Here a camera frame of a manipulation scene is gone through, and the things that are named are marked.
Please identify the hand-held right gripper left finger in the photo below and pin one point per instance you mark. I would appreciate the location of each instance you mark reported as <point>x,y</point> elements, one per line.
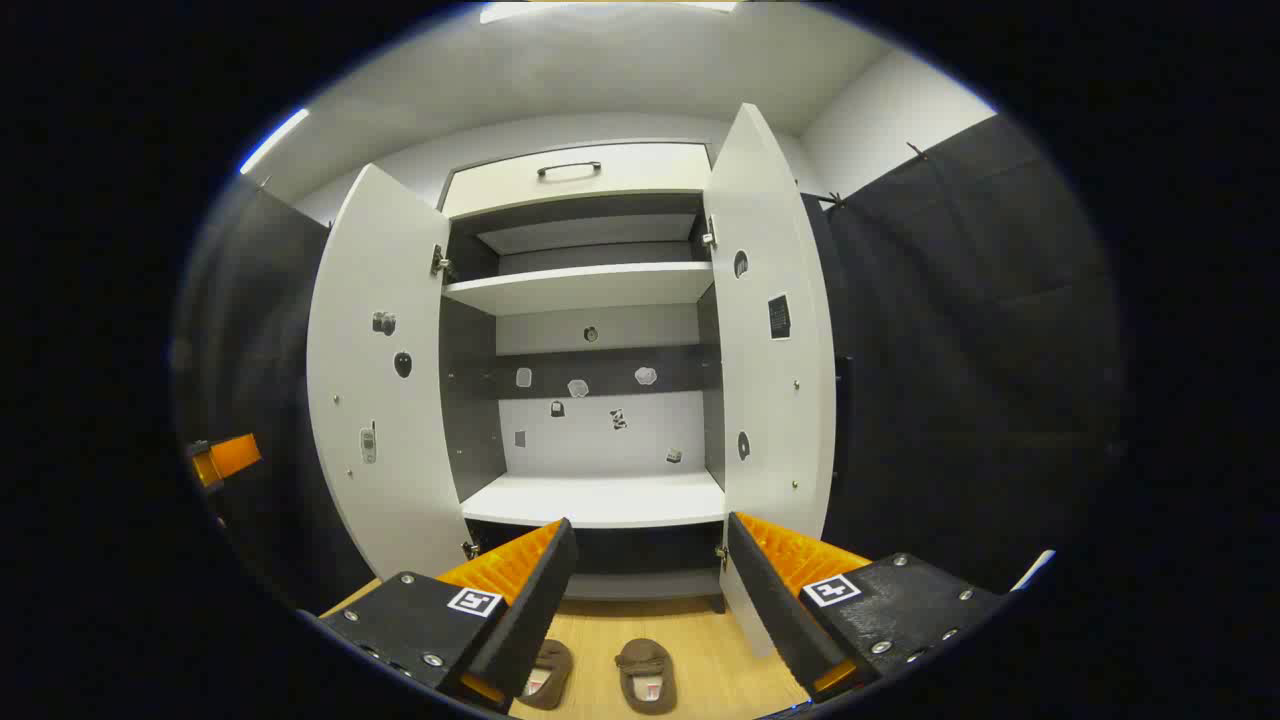
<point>535,610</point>

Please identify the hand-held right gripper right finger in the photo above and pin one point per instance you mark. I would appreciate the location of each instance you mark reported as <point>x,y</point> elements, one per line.
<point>775,610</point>

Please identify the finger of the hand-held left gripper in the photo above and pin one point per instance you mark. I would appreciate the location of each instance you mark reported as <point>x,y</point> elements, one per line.
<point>235,455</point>

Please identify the brown fabric shoe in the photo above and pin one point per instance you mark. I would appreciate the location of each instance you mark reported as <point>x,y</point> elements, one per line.
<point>550,665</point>
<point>640,655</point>

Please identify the white shoe cabinet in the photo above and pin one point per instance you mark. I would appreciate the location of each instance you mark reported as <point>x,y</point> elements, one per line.
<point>590,445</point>

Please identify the white cabinet door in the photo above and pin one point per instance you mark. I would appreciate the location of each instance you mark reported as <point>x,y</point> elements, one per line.
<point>400,250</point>
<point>770,400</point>

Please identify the white cabinet shelf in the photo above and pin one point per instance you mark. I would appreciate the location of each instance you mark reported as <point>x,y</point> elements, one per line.
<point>580,288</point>
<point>600,500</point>

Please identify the white cabinet drawer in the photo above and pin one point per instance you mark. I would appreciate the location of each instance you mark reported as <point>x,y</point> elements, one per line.
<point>500,190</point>

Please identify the black backdrop cloth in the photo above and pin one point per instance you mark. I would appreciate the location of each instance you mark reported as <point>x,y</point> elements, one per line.
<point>950,350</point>

